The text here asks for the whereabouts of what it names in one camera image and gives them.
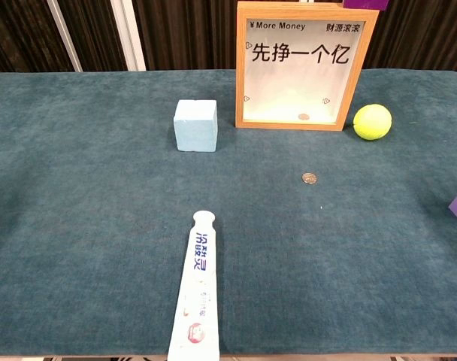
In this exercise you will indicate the silver coin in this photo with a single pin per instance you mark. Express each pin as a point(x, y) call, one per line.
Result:
point(309, 178)

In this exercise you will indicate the copper coin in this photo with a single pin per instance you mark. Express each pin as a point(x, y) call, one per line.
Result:
point(303, 116)

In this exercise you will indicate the light blue foam cube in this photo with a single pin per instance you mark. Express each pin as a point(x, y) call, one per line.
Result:
point(195, 128)

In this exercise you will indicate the white toothpaste tube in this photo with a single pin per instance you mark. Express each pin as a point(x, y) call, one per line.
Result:
point(196, 293)

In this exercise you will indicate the teal table cloth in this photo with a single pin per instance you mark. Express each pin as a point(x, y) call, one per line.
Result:
point(82, 207)

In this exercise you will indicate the dark pleated curtain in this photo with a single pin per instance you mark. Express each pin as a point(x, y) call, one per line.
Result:
point(187, 34)

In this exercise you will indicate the yellow tennis ball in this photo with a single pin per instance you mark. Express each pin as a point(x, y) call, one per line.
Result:
point(372, 122)

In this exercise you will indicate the purple block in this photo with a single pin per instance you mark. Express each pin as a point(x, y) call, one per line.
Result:
point(364, 3)

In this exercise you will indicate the wooden framed coin box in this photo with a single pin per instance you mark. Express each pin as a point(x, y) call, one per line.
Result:
point(300, 82)

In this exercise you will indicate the wide white frame post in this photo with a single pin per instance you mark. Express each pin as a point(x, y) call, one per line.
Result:
point(129, 37)

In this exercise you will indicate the thin white frame post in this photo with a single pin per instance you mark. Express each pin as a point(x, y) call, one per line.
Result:
point(65, 37)

